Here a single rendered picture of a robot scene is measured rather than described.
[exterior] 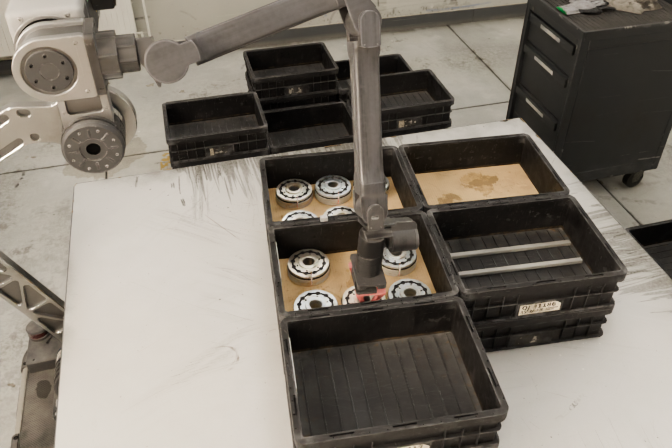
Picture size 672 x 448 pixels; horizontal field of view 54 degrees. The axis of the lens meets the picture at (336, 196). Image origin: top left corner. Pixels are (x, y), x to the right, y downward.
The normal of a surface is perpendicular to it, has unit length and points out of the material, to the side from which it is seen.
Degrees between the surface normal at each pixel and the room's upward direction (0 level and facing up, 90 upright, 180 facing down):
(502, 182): 0
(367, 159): 65
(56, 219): 0
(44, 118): 90
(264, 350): 0
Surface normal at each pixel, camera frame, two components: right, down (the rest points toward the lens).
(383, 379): 0.00, -0.79
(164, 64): 0.24, 0.22
